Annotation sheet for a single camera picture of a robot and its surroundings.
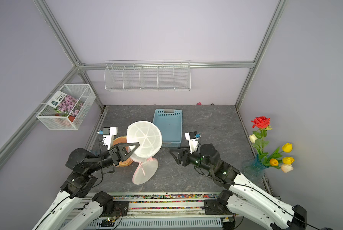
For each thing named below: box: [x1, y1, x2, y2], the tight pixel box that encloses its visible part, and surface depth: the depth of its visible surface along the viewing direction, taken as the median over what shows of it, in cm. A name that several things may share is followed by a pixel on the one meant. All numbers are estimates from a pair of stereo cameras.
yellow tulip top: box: [281, 142, 293, 153], surface depth 65 cm
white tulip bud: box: [249, 134, 259, 144], surface depth 70 cm
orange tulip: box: [269, 158, 279, 167], surface depth 60 cm
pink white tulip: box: [280, 163, 294, 173], surface depth 60 cm
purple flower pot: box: [45, 90, 85, 123], surface depth 75 cm
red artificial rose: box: [251, 115, 271, 129], surface depth 64 cm
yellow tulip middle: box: [282, 156, 296, 165], surface depth 60 cm
